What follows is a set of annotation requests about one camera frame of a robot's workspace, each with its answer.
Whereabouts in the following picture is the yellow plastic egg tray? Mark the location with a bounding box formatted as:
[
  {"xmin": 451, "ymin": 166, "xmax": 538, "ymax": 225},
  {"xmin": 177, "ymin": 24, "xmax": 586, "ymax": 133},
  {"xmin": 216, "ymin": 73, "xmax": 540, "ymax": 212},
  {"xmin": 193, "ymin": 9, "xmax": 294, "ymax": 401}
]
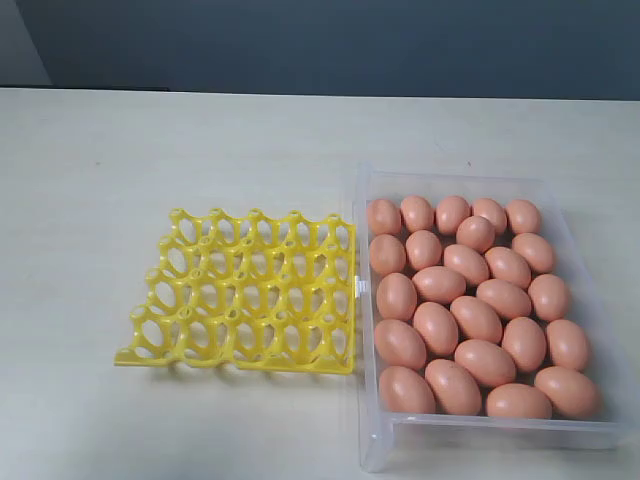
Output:
[{"xmin": 114, "ymin": 208, "xmax": 357, "ymax": 375}]

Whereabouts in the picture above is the clear plastic container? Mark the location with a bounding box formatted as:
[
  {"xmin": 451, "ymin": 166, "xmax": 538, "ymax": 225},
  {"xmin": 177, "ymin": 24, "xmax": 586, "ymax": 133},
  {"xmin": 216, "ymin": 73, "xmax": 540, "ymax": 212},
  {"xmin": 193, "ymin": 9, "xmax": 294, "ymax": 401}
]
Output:
[{"xmin": 353, "ymin": 165, "xmax": 639, "ymax": 472}]

